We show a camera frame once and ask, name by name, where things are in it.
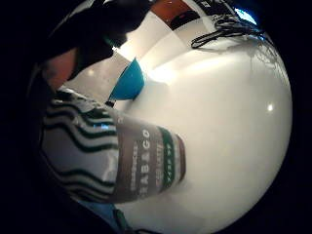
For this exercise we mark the white green-waved coffee packet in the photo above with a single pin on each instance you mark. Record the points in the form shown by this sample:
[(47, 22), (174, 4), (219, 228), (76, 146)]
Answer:
[(97, 152)]

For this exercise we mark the brown wooden furniture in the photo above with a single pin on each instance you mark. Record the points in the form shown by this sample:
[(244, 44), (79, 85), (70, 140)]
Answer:
[(167, 9)]

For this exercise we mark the blue lit monitor screen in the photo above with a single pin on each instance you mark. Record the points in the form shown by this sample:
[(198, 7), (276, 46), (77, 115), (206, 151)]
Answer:
[(245, 15)]

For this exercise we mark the blue bowl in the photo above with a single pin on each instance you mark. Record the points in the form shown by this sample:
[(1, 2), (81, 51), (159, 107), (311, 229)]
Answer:
[(128, 83)]

